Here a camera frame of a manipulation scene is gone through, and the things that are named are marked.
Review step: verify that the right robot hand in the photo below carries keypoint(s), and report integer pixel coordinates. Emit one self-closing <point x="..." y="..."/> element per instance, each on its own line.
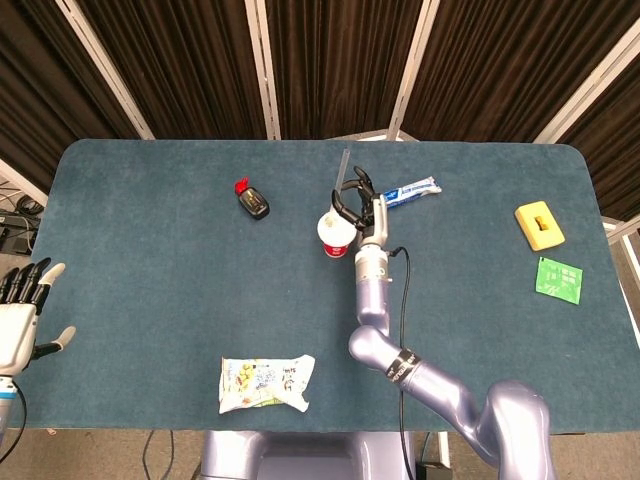
<point x="376" y="225"/>

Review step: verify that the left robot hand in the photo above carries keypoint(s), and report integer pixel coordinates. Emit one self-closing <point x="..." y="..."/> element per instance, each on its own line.
<point x="15" y="325"/>

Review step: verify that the clear plastic straw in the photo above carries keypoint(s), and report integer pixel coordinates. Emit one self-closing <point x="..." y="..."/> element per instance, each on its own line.
<point x="343" y="165"/>

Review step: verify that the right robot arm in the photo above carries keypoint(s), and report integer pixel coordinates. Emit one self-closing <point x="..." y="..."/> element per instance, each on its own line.
<point x="372" y="300"/>

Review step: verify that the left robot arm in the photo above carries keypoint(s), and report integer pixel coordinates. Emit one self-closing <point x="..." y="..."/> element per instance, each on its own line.
<point x="6" y="400"/>

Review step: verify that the red paper cup white lid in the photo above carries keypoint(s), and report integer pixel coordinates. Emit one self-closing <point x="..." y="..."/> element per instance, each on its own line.
<point x="335" y="247"/>

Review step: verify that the blue white toothpaste tube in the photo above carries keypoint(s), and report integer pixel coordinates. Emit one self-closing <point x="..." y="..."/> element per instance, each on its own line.
<point x="415" y="189"/>

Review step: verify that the white partition foot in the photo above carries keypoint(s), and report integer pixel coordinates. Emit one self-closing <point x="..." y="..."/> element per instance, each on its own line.
<point x="370" y="135"/>

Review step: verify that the black bottle red cap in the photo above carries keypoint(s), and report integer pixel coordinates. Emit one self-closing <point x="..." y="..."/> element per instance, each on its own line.
<point x="255" y="202"/>

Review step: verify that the yellow sponge block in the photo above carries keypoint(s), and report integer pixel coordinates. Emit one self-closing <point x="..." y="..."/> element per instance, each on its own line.
<point x="539" y="227"/>

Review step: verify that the dark brown curtain panel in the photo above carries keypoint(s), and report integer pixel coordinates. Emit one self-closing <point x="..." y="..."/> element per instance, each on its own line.
<point x="190" y="65"/>
<point x="500" y="65"/>
<point x="30" y="100"/>
<point x="615" y="150"/>
<point x="340" y="65"/>

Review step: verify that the blue felt table cover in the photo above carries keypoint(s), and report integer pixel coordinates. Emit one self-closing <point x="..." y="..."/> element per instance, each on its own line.
<point x="175" y="280"/>

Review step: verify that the green sachet packet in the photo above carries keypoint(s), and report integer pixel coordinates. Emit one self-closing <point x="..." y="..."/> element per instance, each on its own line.
<point x="559" y="281"/>

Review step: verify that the white snack bag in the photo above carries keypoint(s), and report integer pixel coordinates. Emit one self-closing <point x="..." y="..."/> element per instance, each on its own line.
<point x="265" y="382"/>

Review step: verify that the white table leg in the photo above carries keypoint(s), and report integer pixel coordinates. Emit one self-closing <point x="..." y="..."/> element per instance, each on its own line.
<point x="443" y="450"/>

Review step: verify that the lavender robot torso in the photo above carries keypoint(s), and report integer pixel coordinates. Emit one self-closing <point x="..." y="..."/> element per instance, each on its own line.
<point x="305" y="455"/>

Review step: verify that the black floor box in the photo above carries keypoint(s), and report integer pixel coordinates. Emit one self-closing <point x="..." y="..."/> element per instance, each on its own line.
<point x="434" y="471"/>

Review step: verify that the white partition post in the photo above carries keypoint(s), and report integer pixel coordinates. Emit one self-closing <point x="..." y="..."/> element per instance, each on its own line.
<point x="105" y="70"/>
<point x="263" y="70"/>
<point x="20" y="180"/>
<point x="585" y="90"/>
<point x="407" y="70"/>

